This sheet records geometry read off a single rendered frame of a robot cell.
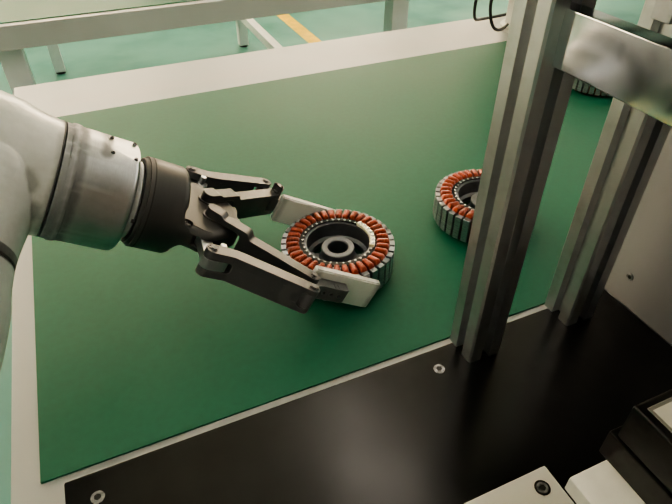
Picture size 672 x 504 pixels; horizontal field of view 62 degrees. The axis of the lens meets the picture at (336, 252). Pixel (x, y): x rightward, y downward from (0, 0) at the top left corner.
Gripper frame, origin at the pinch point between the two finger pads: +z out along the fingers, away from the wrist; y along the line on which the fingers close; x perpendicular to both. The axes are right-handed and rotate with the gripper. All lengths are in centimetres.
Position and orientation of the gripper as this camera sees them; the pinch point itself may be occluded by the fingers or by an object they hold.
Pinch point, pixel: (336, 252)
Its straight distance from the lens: 55.9
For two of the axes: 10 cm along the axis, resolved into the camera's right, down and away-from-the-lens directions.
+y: -3.2, -6.0, 7.3
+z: 8.2, 2.1, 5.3
